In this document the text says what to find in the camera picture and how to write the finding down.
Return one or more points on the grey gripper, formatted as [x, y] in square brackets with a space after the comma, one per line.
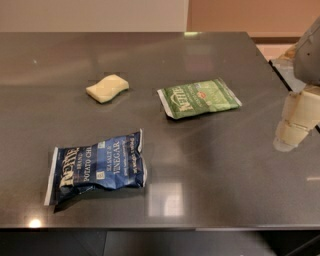
[309, 58]

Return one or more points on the yellow sponge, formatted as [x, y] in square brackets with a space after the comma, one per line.
[108, 88]

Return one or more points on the green jalapeno chip bag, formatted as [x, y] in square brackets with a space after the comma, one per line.
[197, 98]

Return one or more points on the blue salt vinegar chip bag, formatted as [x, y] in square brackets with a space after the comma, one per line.
[111, 164]

